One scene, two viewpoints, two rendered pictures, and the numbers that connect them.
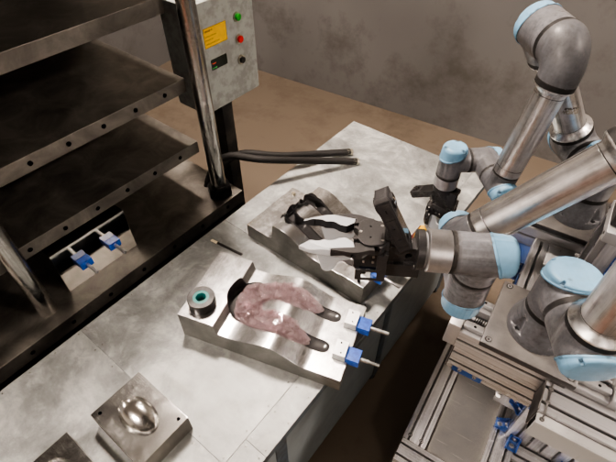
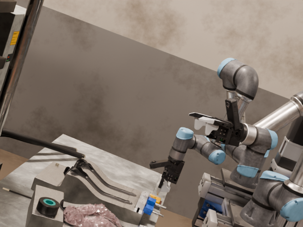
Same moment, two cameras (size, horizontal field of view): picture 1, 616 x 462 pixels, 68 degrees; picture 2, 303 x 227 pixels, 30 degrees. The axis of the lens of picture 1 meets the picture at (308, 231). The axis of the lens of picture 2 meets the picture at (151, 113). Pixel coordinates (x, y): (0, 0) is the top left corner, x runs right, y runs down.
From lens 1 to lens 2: 1.56 m
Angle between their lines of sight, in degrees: 44
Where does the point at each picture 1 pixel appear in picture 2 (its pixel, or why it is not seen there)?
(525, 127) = not seen: hidden behind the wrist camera
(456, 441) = not seen: outside the picture
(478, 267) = (264, 139)
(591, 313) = (296, 177)
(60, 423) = not seen: outside the picture
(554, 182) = (277, 115)
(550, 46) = (244, 75)
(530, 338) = (258, 219)
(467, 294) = (256, 157)
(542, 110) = (240, 106)
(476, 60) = (111, 120)
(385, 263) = (231, 133)
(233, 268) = (52, 194)
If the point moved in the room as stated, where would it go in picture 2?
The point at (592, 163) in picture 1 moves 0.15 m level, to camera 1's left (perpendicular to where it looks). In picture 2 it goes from (291, 106) to (263, 99)
